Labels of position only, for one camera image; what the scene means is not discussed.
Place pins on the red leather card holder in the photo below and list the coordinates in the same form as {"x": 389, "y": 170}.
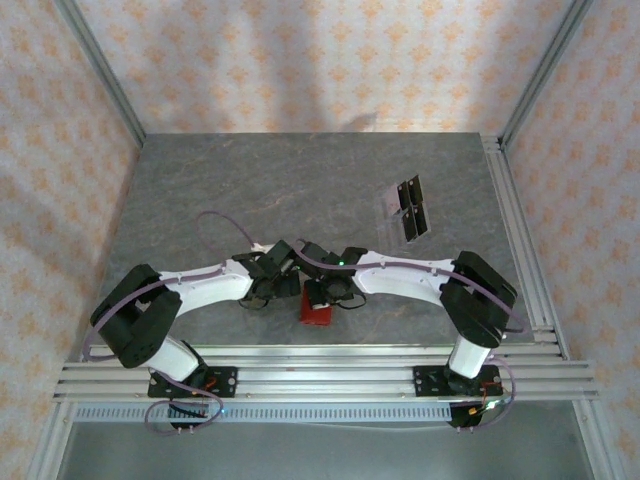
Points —
{"x": 315, "y": 317}

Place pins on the clear acrylic card stand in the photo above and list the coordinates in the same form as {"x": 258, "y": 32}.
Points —
{"x": 392, "y": 230}

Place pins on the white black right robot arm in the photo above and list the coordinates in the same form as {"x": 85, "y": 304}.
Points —
{"x": 400, "y": 277}

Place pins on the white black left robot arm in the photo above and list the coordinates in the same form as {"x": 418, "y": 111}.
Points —
{"x": 210, "y": 285}

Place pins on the black card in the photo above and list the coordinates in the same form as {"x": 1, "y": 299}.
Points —
{"x": 415, "y": 187}
{"x": 403, "y": 195}
{"x": 423, "y": 219}
{"x": 411, "y": 225}

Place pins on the white card with pink print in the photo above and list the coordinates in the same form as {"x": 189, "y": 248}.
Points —
{"x": 391, "y": 202}

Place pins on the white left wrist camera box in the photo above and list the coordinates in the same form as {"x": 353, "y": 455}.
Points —
{"x": 257, "y": 246}

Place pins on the aluminium rail beam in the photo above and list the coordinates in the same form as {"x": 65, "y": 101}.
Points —
{"x": 325, "y": 375}

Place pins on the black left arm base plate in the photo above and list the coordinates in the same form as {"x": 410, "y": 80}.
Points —
{"x": 225, "y": 380}

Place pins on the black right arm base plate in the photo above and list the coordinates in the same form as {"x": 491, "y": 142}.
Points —
{"x": 425, "y": 380}

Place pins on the aluminium side rail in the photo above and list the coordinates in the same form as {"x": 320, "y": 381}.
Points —
{"x": 515, "y": 225}

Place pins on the aluminium frame post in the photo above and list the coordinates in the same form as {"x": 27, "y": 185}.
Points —
{"x": 545, "y": 70}
{"x": 100, "y": 65}

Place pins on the aluminium frame leg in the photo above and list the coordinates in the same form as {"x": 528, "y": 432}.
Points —
{"x": 47, "y": 440}
{"x": 597, "y": 440}

